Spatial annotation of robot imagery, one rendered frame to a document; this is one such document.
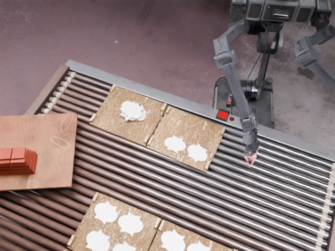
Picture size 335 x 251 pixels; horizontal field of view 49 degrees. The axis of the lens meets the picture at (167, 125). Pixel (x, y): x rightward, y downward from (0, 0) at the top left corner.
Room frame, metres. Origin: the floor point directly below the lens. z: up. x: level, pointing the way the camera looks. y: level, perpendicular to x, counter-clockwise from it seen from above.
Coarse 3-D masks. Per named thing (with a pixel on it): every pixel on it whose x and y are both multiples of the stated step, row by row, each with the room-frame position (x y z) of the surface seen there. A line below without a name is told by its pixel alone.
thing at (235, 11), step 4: (232, 4) 1.77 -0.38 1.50; (236, 4) 1.77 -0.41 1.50; (240, 4) 1.77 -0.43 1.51; (244, 4) 1.76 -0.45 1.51; (232, 8) 1.77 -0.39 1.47; (236, 8) 1.75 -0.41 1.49; (240, 8) 1.75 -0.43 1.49; (244, 8) 1.76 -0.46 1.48; (232, 12) 1.74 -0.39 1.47; (236, 12) 1.72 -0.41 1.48; (240, 12) 1.73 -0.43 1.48; (244, 12) 1.74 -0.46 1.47; (232, 16) 1.71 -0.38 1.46
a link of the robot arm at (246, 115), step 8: (232, 56) 1.28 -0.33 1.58; (216, 64) 1.29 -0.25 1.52; (224, 64) 1.28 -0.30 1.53; (232, 64) 1.26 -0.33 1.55; (232, 72) 1.24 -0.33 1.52; (232, 80) 1.21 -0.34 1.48; (232, 88) 1.19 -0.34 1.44; (240, 88) 1.19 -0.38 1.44; (240, 96) 1.16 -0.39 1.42; (240, 104) 1.13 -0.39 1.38; (240, 112) 1.11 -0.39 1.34; (248, 112) 1.10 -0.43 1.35; (240, 120) 1.08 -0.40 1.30; (248, 120) 1.07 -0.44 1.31
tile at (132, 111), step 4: (128, 104) 1.40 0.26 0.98; (132, 104) 1.40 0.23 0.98; (136, 104) 1.40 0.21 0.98; (124, 108) 1.37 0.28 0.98; (128, 108) 1.37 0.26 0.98; (132, 108) 1.37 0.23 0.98; (136, 108) 1.37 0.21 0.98; (140, 108) 1.37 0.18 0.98; (124, 112) 1.34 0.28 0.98; (128, 112) 1.34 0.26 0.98; (132, 112) 1.34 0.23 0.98; (136, 112) 1.34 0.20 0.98; (140, 112) 1.34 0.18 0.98; (128, 116) 1.31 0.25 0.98; (132, 116) 1.31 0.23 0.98; (136, 116) 1.31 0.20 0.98; (140, 116) 1.31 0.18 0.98
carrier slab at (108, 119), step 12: (108, 96) 1.50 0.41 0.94; (120, 96) 1.50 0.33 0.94; (132, 96) 1.50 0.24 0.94; (144, 96) 1.50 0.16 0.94; (108, 108) 1.40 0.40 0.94; (120, 108) 1.40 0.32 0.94; (144, 108) 1.40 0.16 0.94; (156, 108) 1.41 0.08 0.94; (96, 120) 1.31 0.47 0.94; (108, 120) 1.31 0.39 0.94; (120, 120) 1.31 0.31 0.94; (144, 120) 1.31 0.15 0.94; (156, 120) 1.31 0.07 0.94; (120, 132) 1.21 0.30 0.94; (132, 132) 1.21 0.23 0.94; (144, 132) 1.21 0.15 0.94; (144, 144) 1.13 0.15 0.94
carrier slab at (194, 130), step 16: (176, 112) 1.37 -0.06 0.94; (160, 128) 1.24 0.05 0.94; (176, 128) 1.24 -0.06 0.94; (192, 128) 1.25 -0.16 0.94; (208, 128) 1.25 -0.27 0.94; (160, 144) 1.13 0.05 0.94; (192, 144) 1.13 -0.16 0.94; (208, 144) 1.13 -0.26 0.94; (176, 160) 1.02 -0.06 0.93; (192, 160) 1.01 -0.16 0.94; (208, 160) 1.02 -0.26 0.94
